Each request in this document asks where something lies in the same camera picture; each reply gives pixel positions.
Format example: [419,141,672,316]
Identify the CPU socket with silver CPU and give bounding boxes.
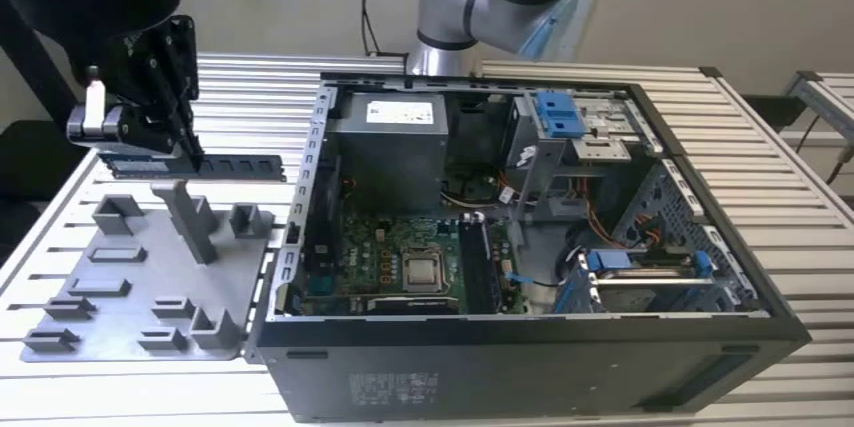
[398,245,448,295]

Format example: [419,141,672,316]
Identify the black slanted stand pole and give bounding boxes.
[0,29,79,121]

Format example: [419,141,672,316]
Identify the black RAM slots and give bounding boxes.
[458,219,507,313]

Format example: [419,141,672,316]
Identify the grey plastic parts rack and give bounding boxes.
[19,181,279,364]

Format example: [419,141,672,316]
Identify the RAM stick with white sticker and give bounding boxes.
[99,153,289,183]

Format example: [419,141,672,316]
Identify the grey power supply white label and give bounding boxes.
[325,91,448,216]

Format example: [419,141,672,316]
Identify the neighbouring metal slat table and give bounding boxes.
[778,70,854,149]

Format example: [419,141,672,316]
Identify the black open PC case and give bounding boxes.
[243,70,813,423]

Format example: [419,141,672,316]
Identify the blue drive bay latch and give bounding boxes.
[535,90,576,139]

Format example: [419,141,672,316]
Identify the orange wires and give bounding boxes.
[578,171,663,249]

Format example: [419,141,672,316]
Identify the black graphics card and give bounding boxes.
[352,295,463,316]

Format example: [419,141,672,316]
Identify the grey metal drive cage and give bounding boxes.
[506,89,662,221]

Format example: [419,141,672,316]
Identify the blue disk carrier with disk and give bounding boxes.
[576,249,715,316]

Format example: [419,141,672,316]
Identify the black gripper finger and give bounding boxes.
[157,19,205,171]

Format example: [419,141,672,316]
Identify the green motherboard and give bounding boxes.
[292,214,532,317]

